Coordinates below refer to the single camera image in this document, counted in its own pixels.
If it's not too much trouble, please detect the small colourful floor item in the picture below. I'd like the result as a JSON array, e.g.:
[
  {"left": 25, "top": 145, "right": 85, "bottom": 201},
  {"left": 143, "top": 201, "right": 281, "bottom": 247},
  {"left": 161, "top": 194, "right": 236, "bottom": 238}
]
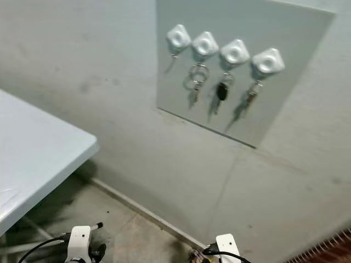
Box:
[{"left": 186, "top": 249, "right": 205, "bottom": 263}]

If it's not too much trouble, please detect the black car key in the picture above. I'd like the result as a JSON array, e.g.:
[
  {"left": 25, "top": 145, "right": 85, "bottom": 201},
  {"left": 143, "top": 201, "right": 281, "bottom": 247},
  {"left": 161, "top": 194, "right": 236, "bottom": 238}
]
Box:
[{"left": 214, "top": 71, "right": 234, "bottom": 115}]

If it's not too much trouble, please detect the silver key bunch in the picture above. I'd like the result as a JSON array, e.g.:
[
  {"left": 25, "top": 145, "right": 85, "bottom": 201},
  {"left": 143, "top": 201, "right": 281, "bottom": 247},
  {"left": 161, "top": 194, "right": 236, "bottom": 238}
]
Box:
[{"left": 244, "top": 79, "right": 265, "bottom": 113}]

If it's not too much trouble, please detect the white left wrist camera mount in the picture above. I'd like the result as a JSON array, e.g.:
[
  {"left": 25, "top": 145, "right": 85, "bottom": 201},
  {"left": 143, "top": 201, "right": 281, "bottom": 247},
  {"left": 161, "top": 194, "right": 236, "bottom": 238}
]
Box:
[{"left": 69, "top": 226, "right": 93, "bottom": 263}]

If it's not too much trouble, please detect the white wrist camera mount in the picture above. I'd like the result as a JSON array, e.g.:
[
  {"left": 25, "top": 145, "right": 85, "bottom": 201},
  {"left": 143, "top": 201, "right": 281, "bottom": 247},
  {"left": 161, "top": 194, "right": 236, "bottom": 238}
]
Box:
[
  {"left": 215, "top": 233, "right": 242, "bottom": 258},
  {"left": 69, "top": 226, "right": 93, "bottom": 263}
]

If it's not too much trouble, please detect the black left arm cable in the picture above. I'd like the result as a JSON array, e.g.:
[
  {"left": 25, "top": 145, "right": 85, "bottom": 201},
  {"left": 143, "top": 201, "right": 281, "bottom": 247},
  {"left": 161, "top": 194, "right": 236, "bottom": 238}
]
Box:
[{"left": 27, "top": 233, "right": 73, "bottom": 263}]

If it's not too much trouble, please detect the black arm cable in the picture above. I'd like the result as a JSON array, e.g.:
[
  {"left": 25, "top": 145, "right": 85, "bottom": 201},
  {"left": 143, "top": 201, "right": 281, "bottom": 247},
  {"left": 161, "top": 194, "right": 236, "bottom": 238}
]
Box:
[
  {"left": 202, "top": 245, "right": 253, "bottom": 263},
  {"left": 27, "top": 233, "right": 73, "bottom": 263}
]

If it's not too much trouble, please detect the grey metal table frame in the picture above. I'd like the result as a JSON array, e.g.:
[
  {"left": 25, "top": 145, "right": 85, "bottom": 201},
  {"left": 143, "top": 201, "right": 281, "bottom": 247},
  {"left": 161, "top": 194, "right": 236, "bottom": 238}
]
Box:
[{"left": 0, "top": 216, "right": 69, "bottom": 263}]

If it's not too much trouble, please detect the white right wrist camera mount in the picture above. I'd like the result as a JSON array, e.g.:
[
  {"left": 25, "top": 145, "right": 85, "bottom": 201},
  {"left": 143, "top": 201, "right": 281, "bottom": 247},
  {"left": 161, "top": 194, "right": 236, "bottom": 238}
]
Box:
[{"left": 215, "top": 233, "right": 242, "bottom": 258}]

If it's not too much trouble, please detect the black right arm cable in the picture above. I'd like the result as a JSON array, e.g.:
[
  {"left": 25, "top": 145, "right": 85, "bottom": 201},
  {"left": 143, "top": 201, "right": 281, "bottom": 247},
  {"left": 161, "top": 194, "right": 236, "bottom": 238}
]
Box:
[{"left": 202, "top": 245, "right": 253, "bottom": 263}]

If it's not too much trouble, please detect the large silver ring with keys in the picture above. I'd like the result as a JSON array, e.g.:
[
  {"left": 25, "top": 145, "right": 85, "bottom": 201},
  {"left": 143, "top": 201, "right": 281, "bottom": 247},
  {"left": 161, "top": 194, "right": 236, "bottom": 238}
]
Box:
[{"left": 188, "top": 63, "right": 209, "bottom": 104}]

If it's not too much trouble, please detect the white square wall hook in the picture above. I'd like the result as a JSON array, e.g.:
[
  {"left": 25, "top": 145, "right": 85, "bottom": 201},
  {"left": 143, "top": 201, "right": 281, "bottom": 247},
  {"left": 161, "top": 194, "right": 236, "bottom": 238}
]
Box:
[
  {"left": 166, "top": 24, "right": 193, "bottom": 56},
  {"left": 251, "top": 48, "right": 286, "bottom": 77},
  {"left": 219, "top": 38, "right": 251, "bottom": 68},
  {"left": 192, "top": 31, "right": 220, "bottom": 60}
]

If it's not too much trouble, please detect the grey wall board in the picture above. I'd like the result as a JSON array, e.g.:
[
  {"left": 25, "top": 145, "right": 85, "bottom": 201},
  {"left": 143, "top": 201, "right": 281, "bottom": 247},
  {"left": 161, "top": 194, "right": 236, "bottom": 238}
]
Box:
[{"left": 156, "top": 0, "right": 336, "bottom": 148}]

